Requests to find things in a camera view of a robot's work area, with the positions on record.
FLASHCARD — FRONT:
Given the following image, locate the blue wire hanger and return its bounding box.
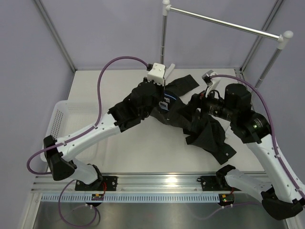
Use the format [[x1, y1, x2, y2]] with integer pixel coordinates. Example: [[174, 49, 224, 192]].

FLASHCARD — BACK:
[[163, 92, 178, 103]]

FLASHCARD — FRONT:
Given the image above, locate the black pinstripe shirt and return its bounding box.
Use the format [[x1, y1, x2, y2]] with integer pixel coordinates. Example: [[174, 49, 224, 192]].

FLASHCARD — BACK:
[[150, 74, 236, 165]]

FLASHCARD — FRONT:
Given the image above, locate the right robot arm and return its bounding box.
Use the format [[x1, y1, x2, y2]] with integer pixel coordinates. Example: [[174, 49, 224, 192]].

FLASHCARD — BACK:
[[188, 83, 305, 220]]

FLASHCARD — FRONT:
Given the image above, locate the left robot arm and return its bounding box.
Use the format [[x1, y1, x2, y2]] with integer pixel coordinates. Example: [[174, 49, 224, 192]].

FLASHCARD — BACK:
[[43, 79, 165, 190]]

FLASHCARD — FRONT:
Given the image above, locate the white plastic basket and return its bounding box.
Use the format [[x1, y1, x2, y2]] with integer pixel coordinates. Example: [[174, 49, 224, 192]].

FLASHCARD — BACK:
[[46, 100, 107, 163]]

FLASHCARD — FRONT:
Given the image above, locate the metal clothes rack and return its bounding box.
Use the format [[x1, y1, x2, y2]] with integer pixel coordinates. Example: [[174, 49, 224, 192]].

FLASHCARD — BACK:
[[160, 0, 295, 87]]

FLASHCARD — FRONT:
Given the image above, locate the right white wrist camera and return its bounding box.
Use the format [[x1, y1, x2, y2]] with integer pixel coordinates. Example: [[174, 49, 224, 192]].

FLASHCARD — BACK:
[[202, 70, 220, 97]]

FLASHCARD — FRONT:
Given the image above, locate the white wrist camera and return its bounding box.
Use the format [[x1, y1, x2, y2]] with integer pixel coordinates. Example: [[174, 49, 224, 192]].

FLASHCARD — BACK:
[[202, 70, 220, 97], [147, 62, 166, 86]]

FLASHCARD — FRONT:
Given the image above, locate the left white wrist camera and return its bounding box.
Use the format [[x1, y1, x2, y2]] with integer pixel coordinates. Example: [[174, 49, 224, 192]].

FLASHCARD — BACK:
[[147, 62, 166, 86]]

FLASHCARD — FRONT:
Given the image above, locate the right black mount plate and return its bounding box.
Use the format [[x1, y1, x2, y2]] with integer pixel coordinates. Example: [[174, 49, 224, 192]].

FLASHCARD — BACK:
[[196, 175, 234, 191]]

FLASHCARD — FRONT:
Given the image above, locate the black mount plate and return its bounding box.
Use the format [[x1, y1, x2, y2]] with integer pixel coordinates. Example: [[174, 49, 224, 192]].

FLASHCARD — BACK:
[[196, 175, 234, 191], [75, 176, 118, 191]]

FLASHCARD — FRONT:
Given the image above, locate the left black mount plate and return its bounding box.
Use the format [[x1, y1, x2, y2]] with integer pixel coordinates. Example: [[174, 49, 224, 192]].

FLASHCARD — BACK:
[[75, 176, 118, 191]]

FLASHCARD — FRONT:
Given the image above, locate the white slotted cable duct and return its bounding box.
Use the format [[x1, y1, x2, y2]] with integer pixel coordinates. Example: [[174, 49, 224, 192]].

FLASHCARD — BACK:
[[41, 193, 220, 203]]

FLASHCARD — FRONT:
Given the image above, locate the aluminium rail base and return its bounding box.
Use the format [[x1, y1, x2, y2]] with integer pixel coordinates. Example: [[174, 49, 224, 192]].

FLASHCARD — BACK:
[[30, 172, 275, 194]]

